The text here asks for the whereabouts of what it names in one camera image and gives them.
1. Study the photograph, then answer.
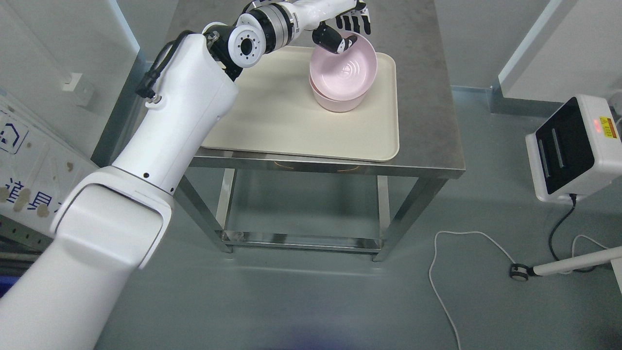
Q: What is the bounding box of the white labelled sign panel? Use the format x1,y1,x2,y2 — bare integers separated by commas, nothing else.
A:
0,96,96,236

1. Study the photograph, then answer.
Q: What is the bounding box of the white floor cable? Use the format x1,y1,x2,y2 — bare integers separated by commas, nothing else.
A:
429,230,608,350

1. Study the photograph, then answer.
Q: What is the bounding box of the pink bowl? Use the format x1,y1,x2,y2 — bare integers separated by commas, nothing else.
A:
309,30,378,101
309,76,367,113

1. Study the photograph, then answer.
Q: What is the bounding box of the black power cable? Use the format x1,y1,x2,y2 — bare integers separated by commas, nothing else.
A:
549,193,597,273

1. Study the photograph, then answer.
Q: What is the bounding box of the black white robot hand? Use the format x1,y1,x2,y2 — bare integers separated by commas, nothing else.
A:
311,0,372,54

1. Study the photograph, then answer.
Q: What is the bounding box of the stainless steel table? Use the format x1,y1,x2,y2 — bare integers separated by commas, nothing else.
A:
90,0,466,263

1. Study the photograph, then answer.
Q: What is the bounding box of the white black box device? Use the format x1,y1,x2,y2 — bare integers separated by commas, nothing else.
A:
526,94,622,204

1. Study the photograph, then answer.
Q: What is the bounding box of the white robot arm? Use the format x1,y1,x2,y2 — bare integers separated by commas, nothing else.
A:
1,0,367,350

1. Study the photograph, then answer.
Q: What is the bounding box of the metal shelf rack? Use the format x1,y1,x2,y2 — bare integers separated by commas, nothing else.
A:
0,215,52,277

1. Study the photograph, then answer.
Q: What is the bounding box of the beige plastic tray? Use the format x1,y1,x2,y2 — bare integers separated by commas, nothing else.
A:
202,47,400,162

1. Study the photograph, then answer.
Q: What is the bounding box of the white wheeled stand leg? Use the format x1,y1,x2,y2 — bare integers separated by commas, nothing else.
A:
509,246,622,286

